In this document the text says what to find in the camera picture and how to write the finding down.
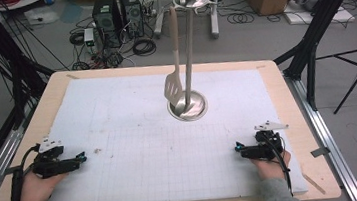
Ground white round table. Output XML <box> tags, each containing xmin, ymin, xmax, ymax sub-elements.
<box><xmin>0</xmin><ymin>0</ymin><xmax>52</xmax><ymax>13</ymax></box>

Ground person's right hand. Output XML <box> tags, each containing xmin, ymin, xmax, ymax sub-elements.
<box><xmin>249</xmin><ymin>148</ymin><xmax>294</xmax><ymax>184</ymax></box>

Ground white grid mat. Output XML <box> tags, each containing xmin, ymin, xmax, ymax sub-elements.
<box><xmin>32</xmin><ymin>55</ymin><xmax>310</xmax><ymax>201</ymax></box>

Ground steel utensil stand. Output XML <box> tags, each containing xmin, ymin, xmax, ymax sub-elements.
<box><xmin>155</xmin><ymin>0</ymin><xmax>232</xmax><ymax>125</ymax></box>

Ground black computer tower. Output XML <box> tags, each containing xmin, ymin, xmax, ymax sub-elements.
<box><xmin>119</xmin><ymin>0</ymin><xmax>146</xmax><ymax>40</ymax></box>
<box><xmin>90</xmin><ymin>0</ymin><xmax>125</xmax><ymax>51</ymax></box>

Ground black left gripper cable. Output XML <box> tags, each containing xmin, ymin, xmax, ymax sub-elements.
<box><xmin>5</xmin><ymin>144</ymin><xmax>45</xmax><ymax>201</ymax></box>

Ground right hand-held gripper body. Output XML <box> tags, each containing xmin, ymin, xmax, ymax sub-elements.
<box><xmin>236</xmin><ymin>118</ymin><xmax>293</xmax><ymax>164</ymax></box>

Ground white desk legs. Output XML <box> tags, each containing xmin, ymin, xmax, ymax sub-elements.
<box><xmin>150</xmin><ymin>0</ymin><xmax>228</xmax><ymax>46</ymax></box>

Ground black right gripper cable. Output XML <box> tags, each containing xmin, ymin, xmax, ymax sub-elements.
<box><xmin>265</xmin><ymin>132</ymin><xmax>295</xmax><ymax>199</ymax></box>

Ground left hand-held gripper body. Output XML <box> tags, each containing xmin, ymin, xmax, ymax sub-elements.
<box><xmin>29</xmin><ymin>133</ymin><xmax>82</xmax><ymax>180</ymax></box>

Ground person's left hand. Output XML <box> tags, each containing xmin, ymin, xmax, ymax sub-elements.
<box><xmin>16</xmin><ymin>166</ymin><xmax>72</xmax><ymax>201</ymax></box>

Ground grey metal bracket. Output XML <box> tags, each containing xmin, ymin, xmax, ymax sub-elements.
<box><xmin>310</xmin><ymin>146</ymin><xmax>331</xmax><ymax>159</ymax></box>

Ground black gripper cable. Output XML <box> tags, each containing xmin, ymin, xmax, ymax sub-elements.
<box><xmin>5</xmin><ymin>144</ymin><xmax>45</xmax><ymax>201</ymax></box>
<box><xmin>265</xmin><ymin>132</ymin><xmax>295</xmax><ymax>199</ymax></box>

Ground white power supply box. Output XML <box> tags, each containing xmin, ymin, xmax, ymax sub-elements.
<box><xmin>83</xmin><ymin>27</ymin><xmax>96</xmax><ymax>48</ymax></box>

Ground coiled black cable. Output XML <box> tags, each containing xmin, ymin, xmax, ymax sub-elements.
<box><xmin>131</xmin><ymin>37</ymin><xmax>159</xmax><ymax>58</ymax></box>
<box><xmin>227</xmin><ymin>10</ymin><xmax>256</xmax><ymax>26</ymax></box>

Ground white foam board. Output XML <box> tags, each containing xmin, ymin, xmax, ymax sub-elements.
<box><xmin>281</xmin><ymin>0</ymin><xmax>357</xmax><ymax>30</ymax></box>

